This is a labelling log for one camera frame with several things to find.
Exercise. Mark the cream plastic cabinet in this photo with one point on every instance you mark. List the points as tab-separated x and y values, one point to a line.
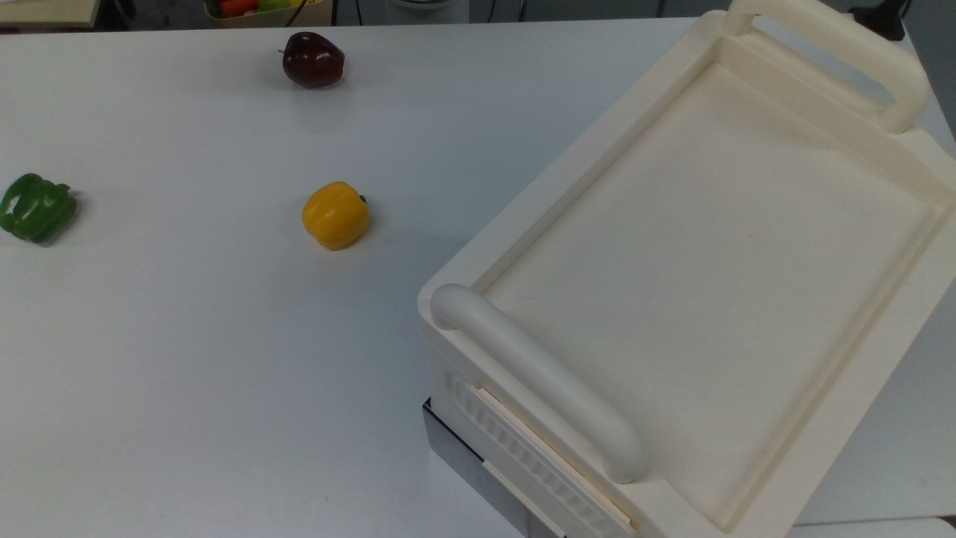
709	261

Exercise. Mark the light wooden board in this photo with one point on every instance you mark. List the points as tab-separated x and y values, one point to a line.
45	11

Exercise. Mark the basket of vegetables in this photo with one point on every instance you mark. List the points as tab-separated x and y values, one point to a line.
254	16

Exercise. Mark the green bell pepper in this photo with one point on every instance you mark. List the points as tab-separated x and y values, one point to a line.
33	209

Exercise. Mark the yellow bell pepper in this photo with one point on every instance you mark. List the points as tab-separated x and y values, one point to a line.
334	217

